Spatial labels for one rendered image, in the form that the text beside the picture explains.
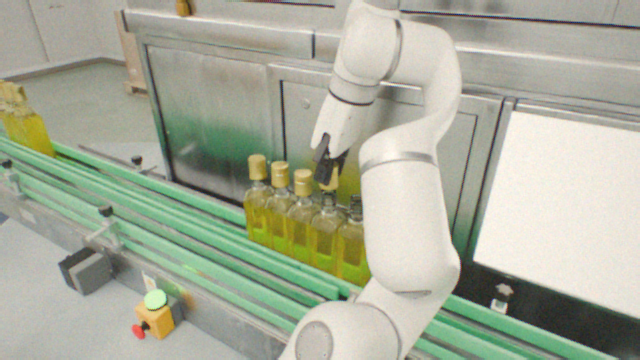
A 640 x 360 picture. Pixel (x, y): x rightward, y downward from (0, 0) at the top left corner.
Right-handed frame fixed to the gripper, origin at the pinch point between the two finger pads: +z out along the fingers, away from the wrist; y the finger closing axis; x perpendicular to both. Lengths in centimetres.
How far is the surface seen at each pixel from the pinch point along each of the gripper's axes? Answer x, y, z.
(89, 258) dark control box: -50, 18, 50
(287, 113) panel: -18.5, -12.8, 1.9
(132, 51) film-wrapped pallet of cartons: -369, -233, 167
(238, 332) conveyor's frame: -3.3, 15.3, 38.2
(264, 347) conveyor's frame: 3.4, 15.2, 36.5
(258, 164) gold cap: -14.7, 0.8, 7.2
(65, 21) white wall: -558, -268, 203
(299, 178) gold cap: -4.7, 1.5, 4.3
